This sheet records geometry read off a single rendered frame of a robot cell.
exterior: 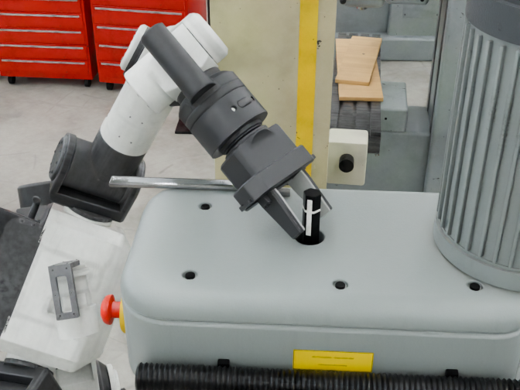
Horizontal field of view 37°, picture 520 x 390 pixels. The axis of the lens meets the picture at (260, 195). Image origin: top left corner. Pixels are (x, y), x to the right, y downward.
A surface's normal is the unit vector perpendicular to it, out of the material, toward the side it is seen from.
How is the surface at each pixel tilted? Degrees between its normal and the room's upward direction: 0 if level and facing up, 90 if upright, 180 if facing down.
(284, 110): 90
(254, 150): 37
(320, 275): 0
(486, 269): 90
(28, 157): 0
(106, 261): 58
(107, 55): 90
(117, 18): 90
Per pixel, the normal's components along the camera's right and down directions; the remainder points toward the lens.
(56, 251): 0.26, -0.03
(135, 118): -0.11, 0.60
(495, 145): -0.71, 0.36
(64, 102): 0.00, -0.85
